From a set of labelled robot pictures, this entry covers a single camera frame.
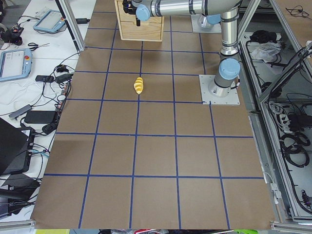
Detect blue teach pendant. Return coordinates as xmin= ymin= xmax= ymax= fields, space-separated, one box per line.
xmin=33 ymin=10 xmax=65 ymax=34
xmin=0 ymin=48 xmax=32 ymax=82

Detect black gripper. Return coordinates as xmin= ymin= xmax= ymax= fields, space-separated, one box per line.
xmin=122 ymin=0 xmax=140 ymax=26

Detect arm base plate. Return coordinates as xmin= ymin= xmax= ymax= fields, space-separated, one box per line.
xmin=199 ymin=75 xmax=240 ymax=106
xmin=191 ymin=14 xmax=221 ymax=34

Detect white crumpled cloth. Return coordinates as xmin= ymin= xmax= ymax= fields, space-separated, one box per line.
xmin=251 ymin=42 xmax=282 ymax=63

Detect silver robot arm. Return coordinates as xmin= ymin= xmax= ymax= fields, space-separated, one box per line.
xmin=197 ymin=14 xmax=221 ymax=29
xmin=122 ymin=0 xmax=241 ymax=98

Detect lower blue teach pendant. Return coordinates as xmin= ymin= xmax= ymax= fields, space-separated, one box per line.
xmin=0 ymin=48 xmax=32 ymax=82

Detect yellow toy croissant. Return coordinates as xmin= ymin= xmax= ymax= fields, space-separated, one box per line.
xmin=134 ymin=77 xmax=144 ymax=95

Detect black coiled cables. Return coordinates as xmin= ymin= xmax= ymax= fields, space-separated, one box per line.
xmin=280 ymin=133 xmax=310 ymax=169

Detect grey usb hub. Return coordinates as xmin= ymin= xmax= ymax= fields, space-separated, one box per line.
xmin=9 ymin=104 xmax=32 ymax=119

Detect aluminium frame post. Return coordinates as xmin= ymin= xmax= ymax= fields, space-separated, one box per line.
xmin=55 ymin=0 xmax=85 ymax=54

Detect white power strip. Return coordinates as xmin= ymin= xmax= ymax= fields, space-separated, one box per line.
xmin=278 ymin=114 xmax=290 ymax=127

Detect wooden drawer cabinet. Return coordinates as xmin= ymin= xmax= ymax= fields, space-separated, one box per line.
xmin=115 ymin=0 xmax=165 ymax=42

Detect black laptop computer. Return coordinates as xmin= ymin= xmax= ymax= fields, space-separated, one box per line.
xmin=0 ymin=119 xmax=35 ymax=176

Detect upper blue teach pendant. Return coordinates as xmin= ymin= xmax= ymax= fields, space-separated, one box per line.
xmin=33 ymin=10 xmax=65 ymax=34

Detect black power adapter brick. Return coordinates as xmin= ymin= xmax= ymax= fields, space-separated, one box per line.
xmin=24 ymin=110 xmax=56 ymax=124

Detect black scissors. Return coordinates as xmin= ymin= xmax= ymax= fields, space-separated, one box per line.
xmin=27 ymin=42 xmax=50 ymax=51

